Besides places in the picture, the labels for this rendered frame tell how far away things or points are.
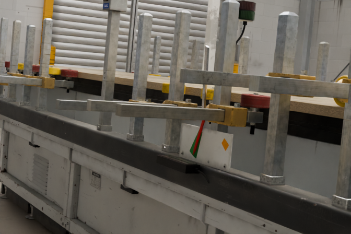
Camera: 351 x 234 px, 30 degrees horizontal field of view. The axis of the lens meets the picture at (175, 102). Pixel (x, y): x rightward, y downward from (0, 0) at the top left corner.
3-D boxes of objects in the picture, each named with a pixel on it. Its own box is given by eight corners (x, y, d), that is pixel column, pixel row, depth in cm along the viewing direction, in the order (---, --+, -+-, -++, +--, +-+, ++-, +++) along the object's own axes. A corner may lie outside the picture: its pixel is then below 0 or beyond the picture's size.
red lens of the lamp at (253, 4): (242, 8, 178) (242, 0, 178) (229, 9, 183) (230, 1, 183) (259, 11, 181) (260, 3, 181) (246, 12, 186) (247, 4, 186)
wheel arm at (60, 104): (58, 112, 204) (59, 98, 204) (55, 111, 207) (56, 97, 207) (178, 117, 226) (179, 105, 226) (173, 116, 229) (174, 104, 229)
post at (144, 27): (131, 153, 223) (143, 12, 220) (127, 152, 226) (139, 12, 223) (140, 153, 224) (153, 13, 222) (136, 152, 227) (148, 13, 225)
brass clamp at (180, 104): (180, 119, 193) (182, 102, 193) (158, 115, 205) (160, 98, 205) (198, 120, 196) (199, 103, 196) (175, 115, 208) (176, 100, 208)
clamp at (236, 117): (230, 126, 172) (232, 107, 172) (203, 120, 184) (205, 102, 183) (247, 127, 175) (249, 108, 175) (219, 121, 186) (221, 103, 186)
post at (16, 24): (8, 109, 352) (14, 19, 349) (6, 108, 355) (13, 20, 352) (14, 109, 354) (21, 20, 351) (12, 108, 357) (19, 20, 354)
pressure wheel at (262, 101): (248, 136, 176) (253, 93, 176) (232, 131, 183) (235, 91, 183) (272, 136, 181) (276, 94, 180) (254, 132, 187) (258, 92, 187)
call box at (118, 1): (109, 11, 240) (111, -10, 240) (102, 12, 246) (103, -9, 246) (126, 13, 244) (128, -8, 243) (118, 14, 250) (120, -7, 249)
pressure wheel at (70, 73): (64, 91, 318) (66, 68, 317) (79, 93, 315) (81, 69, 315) (56, 92, 310) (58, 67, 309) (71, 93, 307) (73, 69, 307)
